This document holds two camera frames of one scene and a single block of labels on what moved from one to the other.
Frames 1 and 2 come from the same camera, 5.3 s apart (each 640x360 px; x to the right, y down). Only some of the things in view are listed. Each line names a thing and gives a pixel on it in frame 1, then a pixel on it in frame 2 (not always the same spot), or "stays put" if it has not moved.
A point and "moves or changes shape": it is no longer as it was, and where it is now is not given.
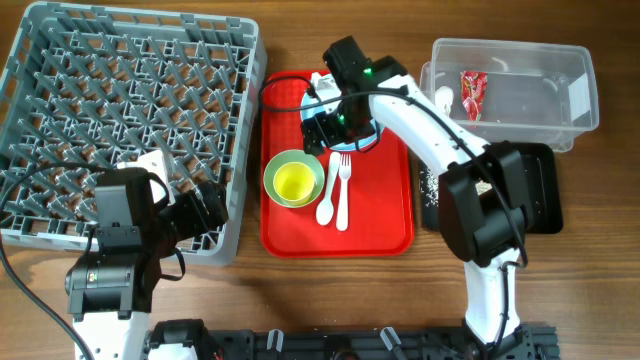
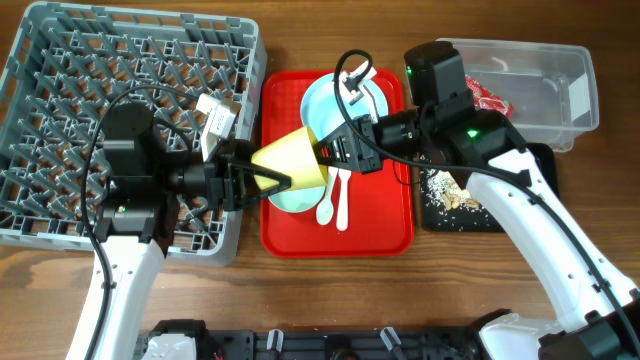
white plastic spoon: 325,212 stays put
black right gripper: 331,135 → 362,157
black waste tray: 543,214 stays put
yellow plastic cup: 294,182 moves or changes shape
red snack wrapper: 473,84 → 485,99
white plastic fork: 342,219 stays put
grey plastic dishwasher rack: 87,86 stays put
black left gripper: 215,206 → 219,170
